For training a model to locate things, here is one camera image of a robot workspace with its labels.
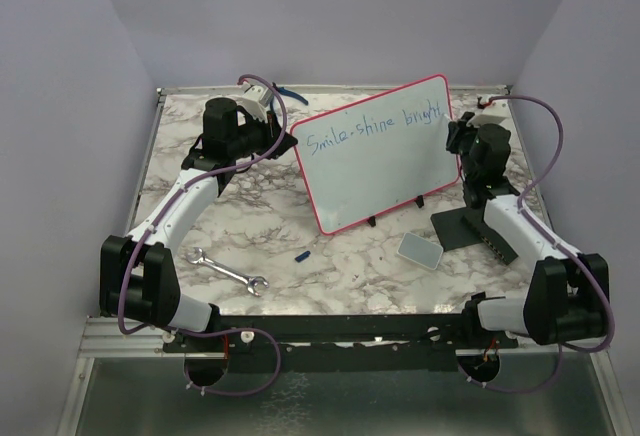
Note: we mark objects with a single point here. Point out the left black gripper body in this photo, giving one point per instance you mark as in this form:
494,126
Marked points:
256,136

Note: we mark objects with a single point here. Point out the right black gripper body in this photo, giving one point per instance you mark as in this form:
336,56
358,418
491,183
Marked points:
463,140

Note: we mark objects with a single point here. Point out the red-framed whiteboard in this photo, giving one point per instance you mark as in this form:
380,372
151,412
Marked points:
366,158

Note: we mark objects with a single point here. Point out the blue marker cap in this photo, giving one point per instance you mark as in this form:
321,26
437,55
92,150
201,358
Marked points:
303,256

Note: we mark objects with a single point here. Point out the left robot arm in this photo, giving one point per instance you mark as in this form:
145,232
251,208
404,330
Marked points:
138,277

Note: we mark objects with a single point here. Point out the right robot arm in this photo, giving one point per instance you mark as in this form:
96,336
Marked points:
567,299

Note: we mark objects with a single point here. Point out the white whiteboard eraser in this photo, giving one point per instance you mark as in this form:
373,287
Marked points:
420,251

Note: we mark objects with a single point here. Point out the silver combination wrench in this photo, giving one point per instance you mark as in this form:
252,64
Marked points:
252,284

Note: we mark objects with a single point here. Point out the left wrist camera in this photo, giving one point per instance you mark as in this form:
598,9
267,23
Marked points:
255,99

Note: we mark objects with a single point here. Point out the blue-handled pliers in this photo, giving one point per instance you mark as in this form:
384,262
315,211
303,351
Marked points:
291,94

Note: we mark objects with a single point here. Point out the aluminium table frame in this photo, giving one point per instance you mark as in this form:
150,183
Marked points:
353,304

